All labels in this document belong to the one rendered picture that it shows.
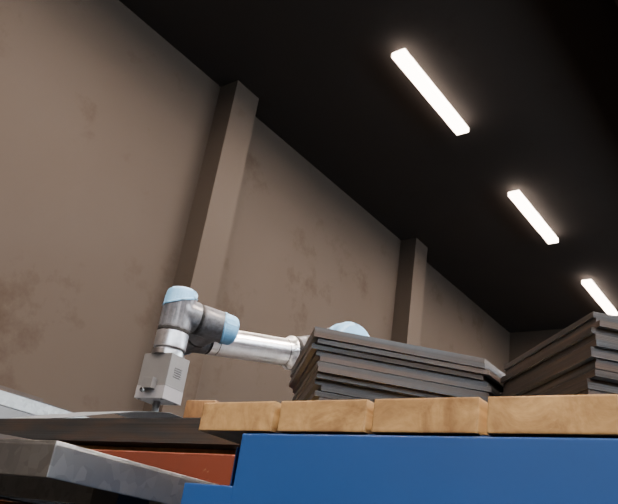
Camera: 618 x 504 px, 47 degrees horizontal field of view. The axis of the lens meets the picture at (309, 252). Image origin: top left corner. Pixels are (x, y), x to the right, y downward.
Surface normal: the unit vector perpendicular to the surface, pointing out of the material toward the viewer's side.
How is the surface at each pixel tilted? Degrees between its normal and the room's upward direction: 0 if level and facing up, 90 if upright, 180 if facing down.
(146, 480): 90
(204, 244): 90
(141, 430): 90
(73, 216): 90
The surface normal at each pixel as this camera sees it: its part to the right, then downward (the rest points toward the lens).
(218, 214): 0.79, -0.14
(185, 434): -0.58, -0.41
